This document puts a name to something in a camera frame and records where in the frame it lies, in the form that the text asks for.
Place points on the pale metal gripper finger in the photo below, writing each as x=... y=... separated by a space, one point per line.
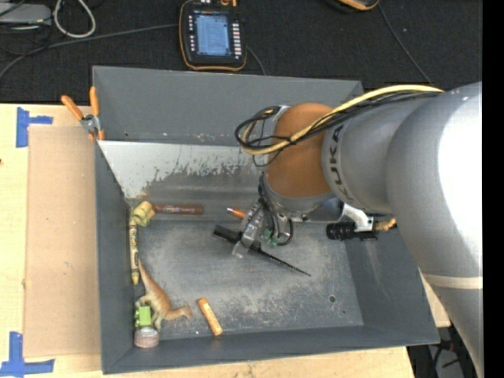
x=249 y=231
x=239 y=250

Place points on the black serrated pointed tool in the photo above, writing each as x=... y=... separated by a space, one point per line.
x=281 y=261

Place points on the orange pointed crayon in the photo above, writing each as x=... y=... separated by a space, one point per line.
x=235 y=212

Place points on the grey metal bin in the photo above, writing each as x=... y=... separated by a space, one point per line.
x=252 y=290

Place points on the orange blunt crayon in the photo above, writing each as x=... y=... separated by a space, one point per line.
x=210 y=316

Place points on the brown marker pen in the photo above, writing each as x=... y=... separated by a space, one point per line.
x=179 y=209

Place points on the tan toy dinosaur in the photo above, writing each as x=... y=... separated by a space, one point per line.
x=159 y=301

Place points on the yellow crayon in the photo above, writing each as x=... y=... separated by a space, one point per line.
x=134 y=250

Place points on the green toy block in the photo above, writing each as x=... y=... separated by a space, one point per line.
x=143 y=316

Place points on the brown cardboard board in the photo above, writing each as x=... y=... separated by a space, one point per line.
x=59 y=242

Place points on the black cylinder on white bracket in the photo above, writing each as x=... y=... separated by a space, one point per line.
x=342 y=231

